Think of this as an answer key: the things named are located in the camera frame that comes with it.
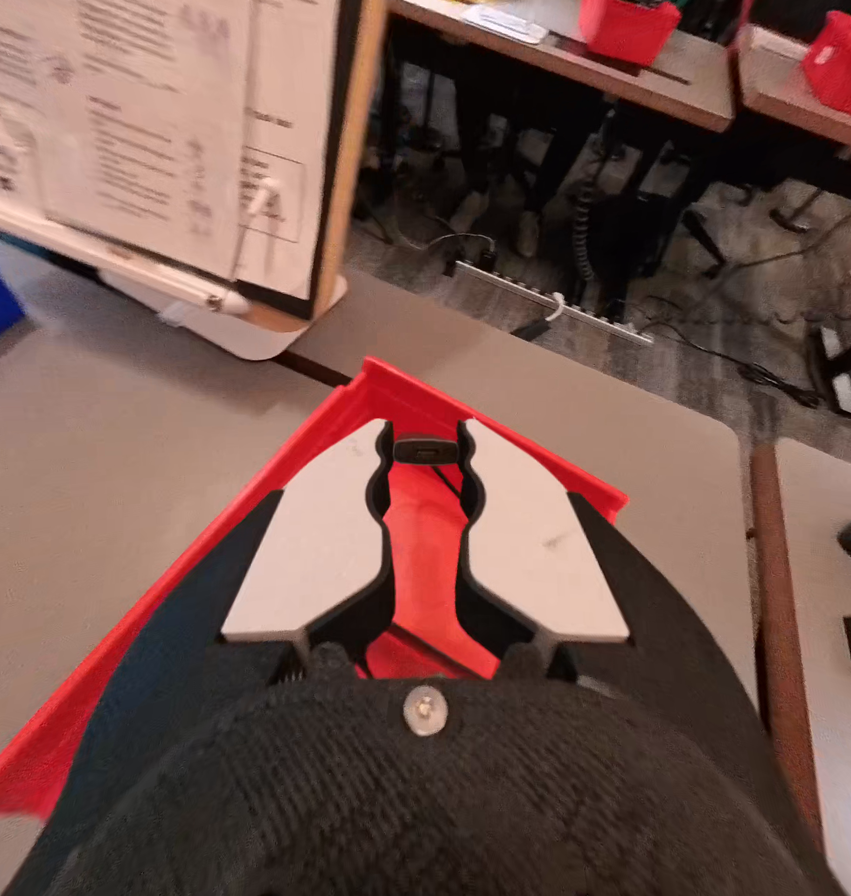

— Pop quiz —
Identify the white instruction sheet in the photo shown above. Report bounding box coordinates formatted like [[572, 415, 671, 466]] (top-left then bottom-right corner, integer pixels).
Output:
[[235, 0, 342, 302]]

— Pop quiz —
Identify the black floor cable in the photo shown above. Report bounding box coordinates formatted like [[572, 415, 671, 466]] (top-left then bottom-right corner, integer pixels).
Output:
[[642, 322, 823, 408]]

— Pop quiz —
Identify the white power strip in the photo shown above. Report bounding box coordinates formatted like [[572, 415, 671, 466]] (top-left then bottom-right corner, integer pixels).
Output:
[[453, 259, 655, 346]]

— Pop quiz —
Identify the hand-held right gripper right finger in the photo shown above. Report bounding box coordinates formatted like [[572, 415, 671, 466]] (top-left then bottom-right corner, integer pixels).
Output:
[[455, 418, 631, 666]]

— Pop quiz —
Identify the black usb cable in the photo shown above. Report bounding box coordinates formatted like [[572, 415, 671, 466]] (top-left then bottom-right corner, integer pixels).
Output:
[[393, 434, 463, 499]]

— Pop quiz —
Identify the black coiled cable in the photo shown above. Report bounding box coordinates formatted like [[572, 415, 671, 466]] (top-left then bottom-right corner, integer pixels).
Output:
[[571, 175, 599, 282]]

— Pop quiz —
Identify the red plastic bin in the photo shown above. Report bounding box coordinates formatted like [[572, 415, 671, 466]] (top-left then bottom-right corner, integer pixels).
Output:
[[802, 10, 851, 123], [579, 0, 682, 67], [0, 356, 629, 820]]

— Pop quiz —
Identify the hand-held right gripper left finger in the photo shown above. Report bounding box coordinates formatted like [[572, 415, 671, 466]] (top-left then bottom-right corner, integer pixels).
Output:
[[220, 418, 398, 666]]

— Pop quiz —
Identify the wooden document board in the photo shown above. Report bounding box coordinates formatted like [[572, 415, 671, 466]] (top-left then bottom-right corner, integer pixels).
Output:
[[0, 0, 389, 336]]

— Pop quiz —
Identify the grey desk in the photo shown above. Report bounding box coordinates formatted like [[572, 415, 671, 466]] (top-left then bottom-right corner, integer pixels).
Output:
[[387, 0, 738, 134], [749, 435, 851, 896], [737, 24, 851, 154], [0, 241, 761, 896]]

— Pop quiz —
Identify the white document stand base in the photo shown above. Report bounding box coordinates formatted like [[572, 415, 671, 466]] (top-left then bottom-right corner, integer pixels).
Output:
[[464, 3, 549, 44], [0, 198, 349, 362]]

